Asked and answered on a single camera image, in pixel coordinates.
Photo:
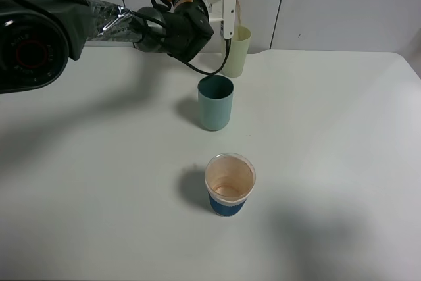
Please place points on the paper cup with blue sleeve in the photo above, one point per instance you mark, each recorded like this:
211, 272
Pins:
229, 179

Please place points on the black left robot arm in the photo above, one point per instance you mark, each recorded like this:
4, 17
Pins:
39, 37

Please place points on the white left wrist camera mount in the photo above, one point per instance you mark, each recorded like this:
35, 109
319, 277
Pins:
222, 11

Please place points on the pale green plastic cup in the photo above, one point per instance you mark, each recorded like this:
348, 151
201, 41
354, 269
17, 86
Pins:
233, 67

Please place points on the teal plastic cup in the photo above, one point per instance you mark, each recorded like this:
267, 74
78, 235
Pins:
215, 96

